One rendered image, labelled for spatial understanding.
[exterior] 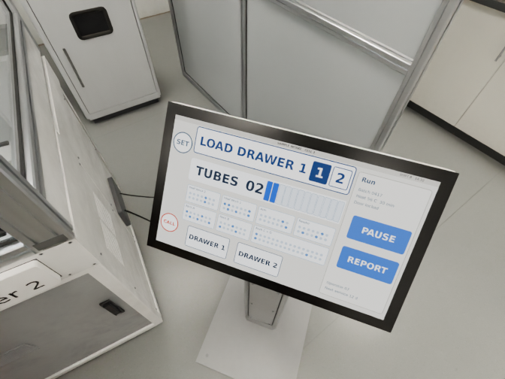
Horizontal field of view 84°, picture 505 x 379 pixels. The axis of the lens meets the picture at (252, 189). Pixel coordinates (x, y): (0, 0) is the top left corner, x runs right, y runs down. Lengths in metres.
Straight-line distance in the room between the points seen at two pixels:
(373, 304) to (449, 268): 1.43
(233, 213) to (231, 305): 1.03
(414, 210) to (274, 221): 0.24
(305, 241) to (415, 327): 1.29
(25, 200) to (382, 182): 0.63
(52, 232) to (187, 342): 1.00
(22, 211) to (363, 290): 0.65
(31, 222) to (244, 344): 1.09
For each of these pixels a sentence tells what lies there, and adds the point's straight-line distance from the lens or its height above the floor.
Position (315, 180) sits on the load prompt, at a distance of 0.51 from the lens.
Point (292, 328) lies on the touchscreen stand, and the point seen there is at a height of 0.04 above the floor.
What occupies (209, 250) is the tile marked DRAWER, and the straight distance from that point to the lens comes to 0.60.
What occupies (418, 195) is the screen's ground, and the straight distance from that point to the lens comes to 0.54.
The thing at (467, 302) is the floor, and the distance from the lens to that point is 1.97.
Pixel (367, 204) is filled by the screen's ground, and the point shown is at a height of 1.13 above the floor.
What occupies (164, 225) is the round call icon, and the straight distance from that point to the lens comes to 0.63.
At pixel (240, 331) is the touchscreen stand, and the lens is 1.52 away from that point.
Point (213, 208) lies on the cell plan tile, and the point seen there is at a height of 1.06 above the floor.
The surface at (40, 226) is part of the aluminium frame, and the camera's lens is 0.72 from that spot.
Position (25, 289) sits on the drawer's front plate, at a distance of 0.88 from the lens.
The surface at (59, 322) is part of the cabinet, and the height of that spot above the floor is 0.54.
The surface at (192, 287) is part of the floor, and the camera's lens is 1.63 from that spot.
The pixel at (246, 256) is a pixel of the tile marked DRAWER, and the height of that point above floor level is 1.00.
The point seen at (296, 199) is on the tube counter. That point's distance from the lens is 0.52.
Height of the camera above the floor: 1.53
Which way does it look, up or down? 53 degrees down
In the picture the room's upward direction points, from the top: 2 degrees clockwise
